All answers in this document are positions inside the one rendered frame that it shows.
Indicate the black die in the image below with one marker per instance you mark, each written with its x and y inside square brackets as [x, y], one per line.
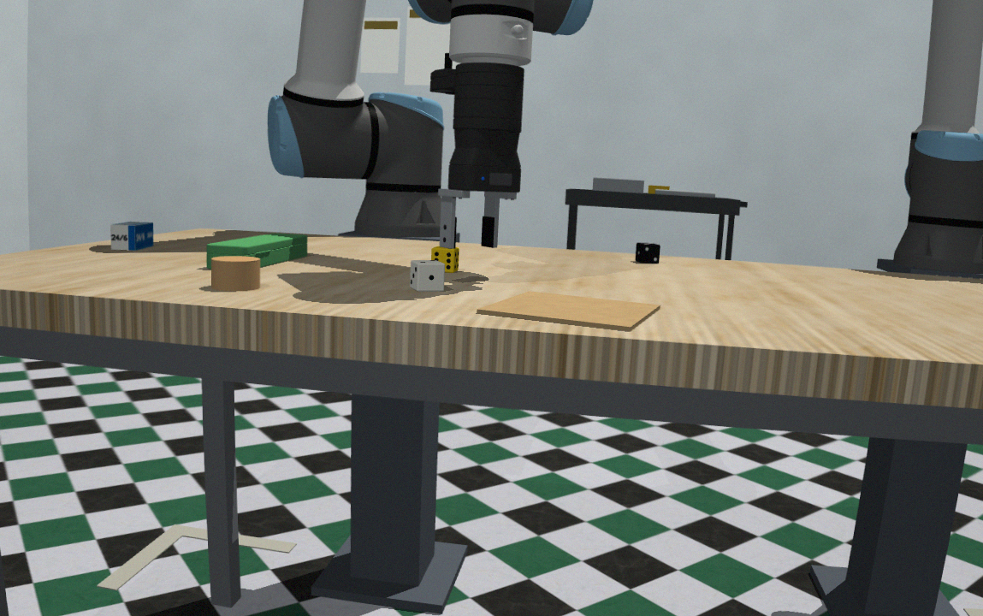
[648, 253]

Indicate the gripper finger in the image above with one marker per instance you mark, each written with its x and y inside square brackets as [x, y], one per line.
[449, 222]
[489, 231]

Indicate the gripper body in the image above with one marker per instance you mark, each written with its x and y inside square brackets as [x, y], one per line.
[487, 128]

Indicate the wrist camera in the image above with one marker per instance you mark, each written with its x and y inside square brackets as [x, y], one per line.
[442, 83]

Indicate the tan mat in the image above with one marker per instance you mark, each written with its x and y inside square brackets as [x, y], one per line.
[568, 310]

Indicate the yellow die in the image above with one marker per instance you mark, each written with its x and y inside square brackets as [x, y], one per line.
[448, 261]

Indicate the grey box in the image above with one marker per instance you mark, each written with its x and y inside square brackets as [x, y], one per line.
[619, 185]

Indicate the brown cylinder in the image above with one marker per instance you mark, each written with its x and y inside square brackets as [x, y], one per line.
[235, 275]

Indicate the white die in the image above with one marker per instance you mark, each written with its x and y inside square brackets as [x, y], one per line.
[427, 276]

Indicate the white poster brown stripe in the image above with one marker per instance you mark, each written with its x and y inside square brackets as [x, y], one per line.
[381, 51]

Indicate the green box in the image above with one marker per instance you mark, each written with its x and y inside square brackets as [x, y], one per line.
[256, 250]

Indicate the black side table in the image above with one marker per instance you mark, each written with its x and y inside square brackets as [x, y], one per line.
[654, 204]

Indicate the blue and white box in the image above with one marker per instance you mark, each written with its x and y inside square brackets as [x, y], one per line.
[132, 236]

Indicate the white poster yellow stripe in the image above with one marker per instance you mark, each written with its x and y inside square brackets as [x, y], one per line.
[424, 56]

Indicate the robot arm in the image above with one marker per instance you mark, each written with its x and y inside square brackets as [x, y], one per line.
[949, 188]
[328, 137]

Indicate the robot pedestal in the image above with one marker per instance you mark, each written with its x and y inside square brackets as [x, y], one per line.
[910, 513]
[393, 479]

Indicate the wooden table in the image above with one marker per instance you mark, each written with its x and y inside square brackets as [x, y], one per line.
[713, 342]

